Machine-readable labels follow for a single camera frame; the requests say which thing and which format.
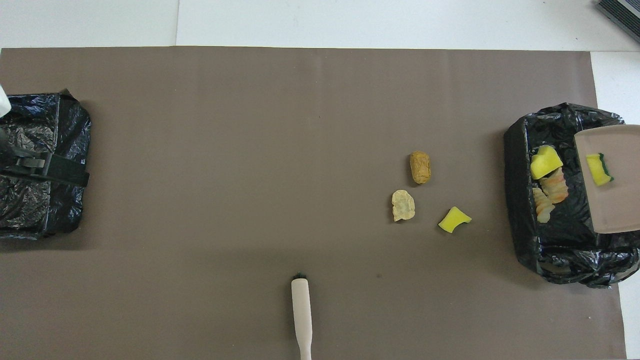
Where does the grey ribbed device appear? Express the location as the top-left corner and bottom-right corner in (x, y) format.
(595, 0), (640, 43)

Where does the beige hand brush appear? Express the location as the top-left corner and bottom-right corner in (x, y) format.
(291, 273), (314, 360)

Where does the black bag-lined bin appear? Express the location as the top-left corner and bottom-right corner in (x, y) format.
(0, 90), (92, 240)
(503, 102), (640, 289)

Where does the pale crumpled chip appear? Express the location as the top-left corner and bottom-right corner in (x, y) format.
(391, 189), (416, 222)

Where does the green and yellow sponge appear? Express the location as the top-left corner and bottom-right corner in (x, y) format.
(585, 152), (615, 187)

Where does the brown bread roll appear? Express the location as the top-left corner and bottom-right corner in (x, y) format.
(409, 151), (432, 185)

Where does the beige plastic dustpan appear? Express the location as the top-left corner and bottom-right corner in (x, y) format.
(573, 124), (640, 234)

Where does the yellow sponge piece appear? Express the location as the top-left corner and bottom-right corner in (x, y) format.
(530, 145), (564, 181)
(438, 206), (473, 234)

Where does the brown paper table mat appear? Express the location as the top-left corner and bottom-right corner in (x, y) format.
(0, 46), (627, 360)

